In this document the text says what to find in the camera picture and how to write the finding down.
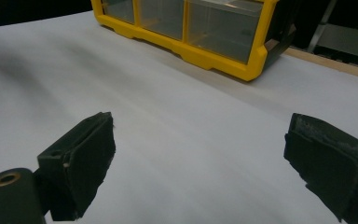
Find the grey metal stand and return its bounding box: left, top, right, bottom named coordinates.
left=307, top=0, right=358, bottom=62

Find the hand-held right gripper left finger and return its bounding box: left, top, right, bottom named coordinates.
left=36, top=111, right=117, bottom=222

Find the set of transparent cabinet bins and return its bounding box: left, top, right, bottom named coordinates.
left=102, top=0, right=186, bottom=41

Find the clear plastic drawer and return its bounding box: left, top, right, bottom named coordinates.
left=186, top=0, right=265, bottom=64

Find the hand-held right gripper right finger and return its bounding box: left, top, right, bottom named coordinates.
left=283, top=112, right=358, bottom=224

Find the yellow drawer organizer cabinet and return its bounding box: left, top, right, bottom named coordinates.
left=90, top=0, right=297, bottom=82

